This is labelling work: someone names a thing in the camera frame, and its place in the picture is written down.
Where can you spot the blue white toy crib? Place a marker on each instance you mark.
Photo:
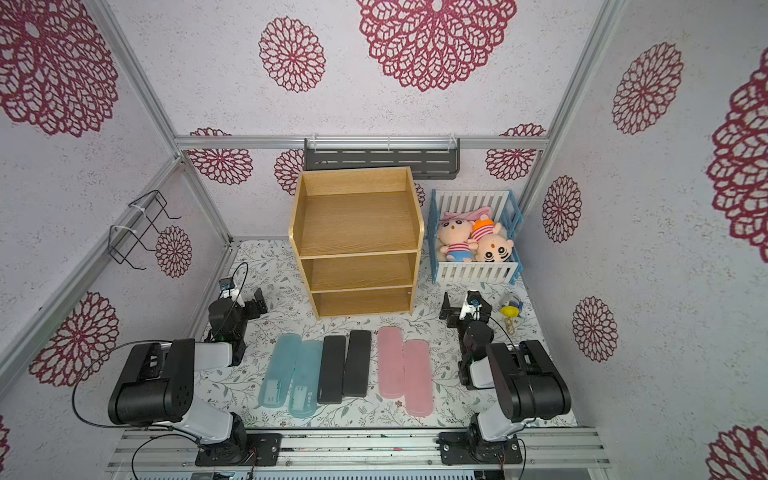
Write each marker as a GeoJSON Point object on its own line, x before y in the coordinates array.
{"type": "Point", "coordinates": [501, 207]}

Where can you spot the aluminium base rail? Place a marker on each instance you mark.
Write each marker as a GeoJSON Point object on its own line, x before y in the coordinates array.
{"type": "Point", "coordinates": [293, 450]}

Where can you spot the grey wall-mounted rack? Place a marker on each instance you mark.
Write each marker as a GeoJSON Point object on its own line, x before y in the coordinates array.
{"type": "Point", "coordinates": [433, 163]}

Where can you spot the orange hat plush doll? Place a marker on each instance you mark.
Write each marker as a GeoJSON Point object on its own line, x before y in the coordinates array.
{"type": "Point", "coordinates": [492, 245]}

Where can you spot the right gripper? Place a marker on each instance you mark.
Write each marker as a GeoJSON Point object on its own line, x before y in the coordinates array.
{"type": "Point", "coordinates": [459, 315]}

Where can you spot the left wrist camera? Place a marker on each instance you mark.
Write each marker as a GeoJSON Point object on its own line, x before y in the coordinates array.
{"type": "Point", "coordinates": [228, 288]}

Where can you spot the yellow grey keychain toy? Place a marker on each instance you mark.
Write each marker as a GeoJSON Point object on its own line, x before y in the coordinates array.
{"type": "Point", "coordinates": [511, 309]}

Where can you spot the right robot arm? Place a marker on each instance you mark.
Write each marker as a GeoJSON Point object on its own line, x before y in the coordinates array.
{"type": "Point", "coordinates": [524, 378]}

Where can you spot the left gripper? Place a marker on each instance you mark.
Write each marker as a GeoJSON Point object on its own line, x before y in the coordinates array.
{"type": "Point", "coordinates": [248, 306]}

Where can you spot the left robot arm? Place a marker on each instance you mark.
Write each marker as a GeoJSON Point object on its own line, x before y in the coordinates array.
{"type": "Point", "coordinates": [156, 388]}

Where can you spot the pink pencil case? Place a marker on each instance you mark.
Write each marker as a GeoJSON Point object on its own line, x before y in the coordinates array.
{"type": "Point", "coordinates": [391, 377]}
{"type": "Point", "coordinates": [419, 399]}

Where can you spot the pink striped plush doll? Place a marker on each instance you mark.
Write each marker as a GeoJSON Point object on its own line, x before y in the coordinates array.
{"type": "Point", "coordinates": [455, 235]}

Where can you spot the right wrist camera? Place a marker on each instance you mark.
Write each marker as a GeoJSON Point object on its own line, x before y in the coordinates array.
{"type": "Point", "coordinates": [474, 307]}

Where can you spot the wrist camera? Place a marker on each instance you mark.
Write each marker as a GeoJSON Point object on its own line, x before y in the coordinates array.
{"type": "Point", "coordinates": [474, 307]}
{"type": "Point", "coordinates": [228, 288]}

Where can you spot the wooden three-tier shelf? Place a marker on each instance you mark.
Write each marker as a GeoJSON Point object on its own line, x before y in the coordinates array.
{"type": "Point", "coordinates": [357, 235]}

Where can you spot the black wire wall rack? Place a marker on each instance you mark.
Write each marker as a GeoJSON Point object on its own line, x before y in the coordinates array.
{"type": "Point", "coordinates": [124, 239]}

